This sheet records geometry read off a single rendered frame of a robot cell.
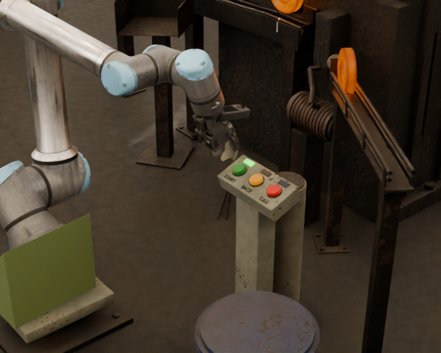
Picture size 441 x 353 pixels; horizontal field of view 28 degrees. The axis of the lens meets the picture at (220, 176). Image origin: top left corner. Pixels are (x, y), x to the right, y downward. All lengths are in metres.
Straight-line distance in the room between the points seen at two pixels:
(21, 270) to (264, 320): 0.80
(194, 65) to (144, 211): 1.31
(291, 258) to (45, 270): 0.76
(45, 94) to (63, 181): 0.29
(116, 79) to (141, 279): 1.05
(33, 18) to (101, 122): 1.67
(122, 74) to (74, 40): 0.22
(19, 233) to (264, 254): 0.76
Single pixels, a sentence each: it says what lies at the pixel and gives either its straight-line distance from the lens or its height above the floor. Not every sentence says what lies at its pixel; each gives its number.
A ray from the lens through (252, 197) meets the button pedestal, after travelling 2.48.
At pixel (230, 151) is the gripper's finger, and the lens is 2.48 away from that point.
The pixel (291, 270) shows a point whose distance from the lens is 2.81.
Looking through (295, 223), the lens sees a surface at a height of 0.40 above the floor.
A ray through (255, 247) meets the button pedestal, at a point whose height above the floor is 0.40.
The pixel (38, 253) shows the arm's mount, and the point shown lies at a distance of 2.70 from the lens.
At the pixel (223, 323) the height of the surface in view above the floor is 0.43.
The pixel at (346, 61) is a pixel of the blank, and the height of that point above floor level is 0.77.
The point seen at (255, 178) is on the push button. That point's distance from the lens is 2.51.
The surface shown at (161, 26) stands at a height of 0.60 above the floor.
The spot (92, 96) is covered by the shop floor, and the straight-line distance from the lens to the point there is 4.40.
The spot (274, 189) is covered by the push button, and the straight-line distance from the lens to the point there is 2.46.
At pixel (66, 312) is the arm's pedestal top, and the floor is 0.12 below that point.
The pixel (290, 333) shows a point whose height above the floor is 0.43.
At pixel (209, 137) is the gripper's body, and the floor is 0.77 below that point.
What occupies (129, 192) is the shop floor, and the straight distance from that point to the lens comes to 3.60.
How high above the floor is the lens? 1.92
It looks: 31 degrees down
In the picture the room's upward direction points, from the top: straight up
